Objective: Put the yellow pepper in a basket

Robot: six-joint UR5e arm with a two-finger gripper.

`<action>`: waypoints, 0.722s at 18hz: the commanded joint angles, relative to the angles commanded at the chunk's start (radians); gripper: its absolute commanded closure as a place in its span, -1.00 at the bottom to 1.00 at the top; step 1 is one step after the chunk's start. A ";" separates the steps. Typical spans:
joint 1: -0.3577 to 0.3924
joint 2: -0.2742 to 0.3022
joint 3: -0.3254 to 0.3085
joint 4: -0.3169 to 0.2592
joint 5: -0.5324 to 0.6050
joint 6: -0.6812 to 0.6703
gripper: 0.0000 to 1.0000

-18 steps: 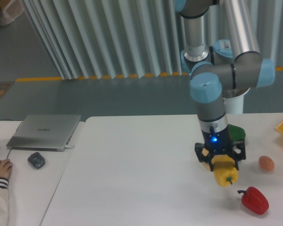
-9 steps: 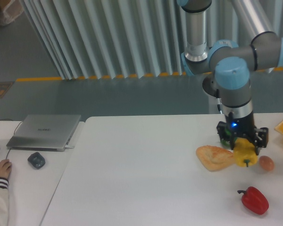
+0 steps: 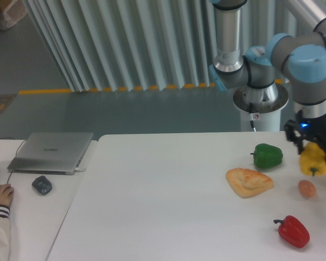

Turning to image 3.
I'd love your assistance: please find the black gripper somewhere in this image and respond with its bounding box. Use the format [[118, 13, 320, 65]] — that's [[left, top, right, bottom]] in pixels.
[[284, 102, 326, 163]]

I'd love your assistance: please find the yellow bell pepper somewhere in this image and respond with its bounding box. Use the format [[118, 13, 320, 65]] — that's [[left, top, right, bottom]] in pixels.
[[299, 142, 326, 176]]

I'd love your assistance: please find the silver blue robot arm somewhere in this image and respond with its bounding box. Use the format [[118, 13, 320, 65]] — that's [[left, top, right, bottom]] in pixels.
[[209, 1, 326, 160]]

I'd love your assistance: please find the green bell pepper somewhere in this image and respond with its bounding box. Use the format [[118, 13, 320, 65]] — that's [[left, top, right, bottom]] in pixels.
[[251, 144, 283, 169]]

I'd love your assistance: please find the red bell pepper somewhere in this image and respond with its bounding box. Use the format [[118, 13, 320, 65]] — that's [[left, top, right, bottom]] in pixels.
[[273, 215, 310, 248]]

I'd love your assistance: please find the person's hand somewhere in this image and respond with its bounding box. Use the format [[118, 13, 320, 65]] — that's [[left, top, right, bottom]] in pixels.
[[0, 184, 14, 208]]

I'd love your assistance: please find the brown egg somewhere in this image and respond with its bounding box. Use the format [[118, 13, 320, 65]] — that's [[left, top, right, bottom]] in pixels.
[[298, 180, 316, 198]]

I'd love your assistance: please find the triangular flat bread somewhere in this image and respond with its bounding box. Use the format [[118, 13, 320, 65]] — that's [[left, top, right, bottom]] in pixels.
[[225, 167, 274, 198]]

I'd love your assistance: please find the white folding screen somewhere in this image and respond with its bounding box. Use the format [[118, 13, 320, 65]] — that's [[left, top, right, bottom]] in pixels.
[[23, 0, 326, 92]]

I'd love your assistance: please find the silver laptop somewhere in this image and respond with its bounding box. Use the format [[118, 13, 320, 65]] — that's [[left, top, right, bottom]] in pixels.
[[8, 132, 93, 175]]

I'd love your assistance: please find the dark grey mouse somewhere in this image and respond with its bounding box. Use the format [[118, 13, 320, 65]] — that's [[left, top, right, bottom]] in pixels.
[[32, 176, 53, 196]]

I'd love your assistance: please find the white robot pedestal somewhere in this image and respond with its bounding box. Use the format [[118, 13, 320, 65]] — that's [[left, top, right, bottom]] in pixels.
[[238, 109, 281, 132]]

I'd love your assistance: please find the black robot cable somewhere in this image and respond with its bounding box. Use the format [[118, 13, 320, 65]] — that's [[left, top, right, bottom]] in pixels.
[[248, 102, 258, 133]]

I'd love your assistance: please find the black laptop cable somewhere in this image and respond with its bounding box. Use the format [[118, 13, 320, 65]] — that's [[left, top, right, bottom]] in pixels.
[[0, 136, 25, 188]]

